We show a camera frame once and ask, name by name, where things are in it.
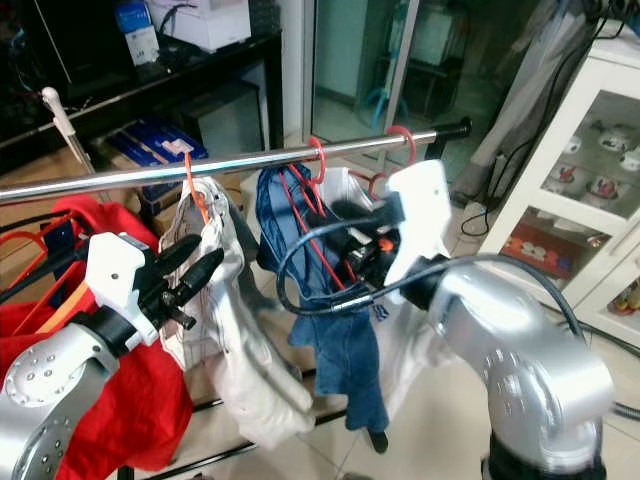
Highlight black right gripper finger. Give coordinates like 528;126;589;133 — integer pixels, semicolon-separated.
335;195;391;227

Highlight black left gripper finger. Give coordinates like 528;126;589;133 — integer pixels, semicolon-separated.
150;232;203;276
172;248;226;301

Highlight blue denim shorts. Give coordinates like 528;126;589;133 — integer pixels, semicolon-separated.
255;162;391;436

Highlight orange hanger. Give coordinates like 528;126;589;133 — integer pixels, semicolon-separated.
182;150;209;226

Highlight flat blue box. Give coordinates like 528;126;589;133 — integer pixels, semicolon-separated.
105;120;209;171

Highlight red garment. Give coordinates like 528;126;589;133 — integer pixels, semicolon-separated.
0;195;194;479

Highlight glass sliding door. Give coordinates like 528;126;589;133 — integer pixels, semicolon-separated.
280;0;531;151

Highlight black desk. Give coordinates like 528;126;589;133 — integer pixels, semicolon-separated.
0;30;283;191

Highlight black clothes rack stand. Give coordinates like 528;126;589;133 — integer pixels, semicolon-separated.
115;395;391;480

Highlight white glass-door cabinet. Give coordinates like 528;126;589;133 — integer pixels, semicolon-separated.
478;40;640;321

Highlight blue and white carton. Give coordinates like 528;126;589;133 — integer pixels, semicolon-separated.
115;0;161;69

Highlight white cardboard box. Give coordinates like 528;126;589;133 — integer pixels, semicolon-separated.
148;0;253;53

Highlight grey curtain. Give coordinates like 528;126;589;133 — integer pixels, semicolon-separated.
490;0;601;201

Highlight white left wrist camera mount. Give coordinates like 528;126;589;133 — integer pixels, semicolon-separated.
86;232;161;346

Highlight silver clothes rail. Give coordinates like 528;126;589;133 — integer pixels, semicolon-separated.
0;118;473;201

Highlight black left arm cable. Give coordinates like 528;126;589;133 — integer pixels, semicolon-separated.
0;255;96;301

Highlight white handled tool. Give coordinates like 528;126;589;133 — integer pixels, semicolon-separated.
42;86;83;161

